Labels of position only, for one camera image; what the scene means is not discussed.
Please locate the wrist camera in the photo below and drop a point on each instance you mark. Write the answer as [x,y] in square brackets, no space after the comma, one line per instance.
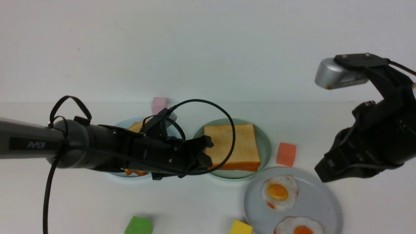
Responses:
[389,78]
[157,125]

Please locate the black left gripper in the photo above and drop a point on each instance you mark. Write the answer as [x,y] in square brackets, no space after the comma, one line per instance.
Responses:
[165,156]

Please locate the light blue bread plate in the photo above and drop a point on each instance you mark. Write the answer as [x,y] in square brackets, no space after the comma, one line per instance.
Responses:
[121,177]

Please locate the mint green plate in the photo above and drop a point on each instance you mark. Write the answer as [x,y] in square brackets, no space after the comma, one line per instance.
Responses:
[263,144]

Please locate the grey egg plate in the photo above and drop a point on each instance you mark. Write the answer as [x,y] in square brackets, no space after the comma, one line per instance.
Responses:
[315,201]

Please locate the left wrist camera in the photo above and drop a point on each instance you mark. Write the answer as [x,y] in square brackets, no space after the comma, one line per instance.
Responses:
[157,125]

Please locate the pink cube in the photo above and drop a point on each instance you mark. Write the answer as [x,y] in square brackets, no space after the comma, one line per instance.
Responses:
[158,104]

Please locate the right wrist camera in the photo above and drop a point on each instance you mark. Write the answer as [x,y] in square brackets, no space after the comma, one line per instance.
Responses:
[389,78]

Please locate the yellow cube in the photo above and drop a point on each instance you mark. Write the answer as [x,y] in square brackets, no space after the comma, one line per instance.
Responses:
[239,227]

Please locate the orange cube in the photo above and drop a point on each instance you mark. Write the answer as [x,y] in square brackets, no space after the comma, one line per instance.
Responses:
[286,154]

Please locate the green cube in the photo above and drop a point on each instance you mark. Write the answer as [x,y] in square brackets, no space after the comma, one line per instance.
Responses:
[138,225]

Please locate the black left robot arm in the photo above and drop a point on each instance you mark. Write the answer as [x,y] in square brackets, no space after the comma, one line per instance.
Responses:
[79,144]

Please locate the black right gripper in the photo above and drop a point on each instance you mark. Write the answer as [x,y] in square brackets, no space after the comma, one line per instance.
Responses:
[382,137]

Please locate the fried egg bottom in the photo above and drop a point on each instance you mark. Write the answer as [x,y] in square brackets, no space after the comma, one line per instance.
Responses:
[298,225]

